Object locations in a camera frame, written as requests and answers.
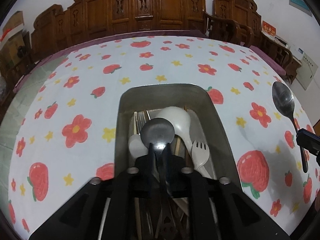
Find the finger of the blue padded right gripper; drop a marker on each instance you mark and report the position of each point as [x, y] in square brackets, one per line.
[308, 141]

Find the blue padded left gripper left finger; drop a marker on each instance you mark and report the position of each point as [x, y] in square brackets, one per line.
[152, 162]

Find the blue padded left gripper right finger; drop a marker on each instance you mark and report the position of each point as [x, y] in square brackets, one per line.
[166, 165]

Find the stainless steel spoon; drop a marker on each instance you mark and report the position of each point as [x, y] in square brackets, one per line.
[284, 102]
[158, 131]

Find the white plastic fork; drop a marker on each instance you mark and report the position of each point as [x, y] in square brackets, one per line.
[200, 155]

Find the white plastic ladle spoon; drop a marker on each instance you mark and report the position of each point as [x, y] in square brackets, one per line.
[179, 118]

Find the stainless steel fork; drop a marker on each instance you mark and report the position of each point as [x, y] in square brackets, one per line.
[141, 119]

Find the light wooden chopstick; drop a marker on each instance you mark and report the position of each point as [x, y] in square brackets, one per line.
[135, 125]

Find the dark brown chopstick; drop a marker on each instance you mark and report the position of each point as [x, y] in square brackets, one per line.
[188, 146]

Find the rectangular metal tray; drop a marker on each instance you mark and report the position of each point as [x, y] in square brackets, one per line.
[176, 177]

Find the purple armchair cushion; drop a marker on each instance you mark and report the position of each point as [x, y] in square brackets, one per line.
[276, 67]

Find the white router box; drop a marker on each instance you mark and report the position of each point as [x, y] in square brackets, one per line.
[297, 52]

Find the wooden side table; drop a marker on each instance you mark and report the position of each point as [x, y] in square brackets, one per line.
[280, 55]

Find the strawberry flower tablecloth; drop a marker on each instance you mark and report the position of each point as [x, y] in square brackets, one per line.
[67, 131]

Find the red greeting card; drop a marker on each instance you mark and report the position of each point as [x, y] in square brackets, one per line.
[268, 29]

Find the carved wooden armchair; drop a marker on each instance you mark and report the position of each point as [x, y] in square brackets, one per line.
[235, 21]

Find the purple sofa cushion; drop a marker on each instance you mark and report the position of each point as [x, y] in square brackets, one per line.
[185, 33]

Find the carved wooden sofa bench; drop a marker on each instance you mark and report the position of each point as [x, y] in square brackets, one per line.
[56, 29]

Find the stacked cardboard boxes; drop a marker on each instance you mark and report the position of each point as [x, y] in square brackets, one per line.
[14, 42]

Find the white lower wall cabinet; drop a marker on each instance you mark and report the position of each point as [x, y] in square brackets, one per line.
[306, 72]

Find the wall electrical panel box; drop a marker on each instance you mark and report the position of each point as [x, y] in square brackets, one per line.
[301, 5]

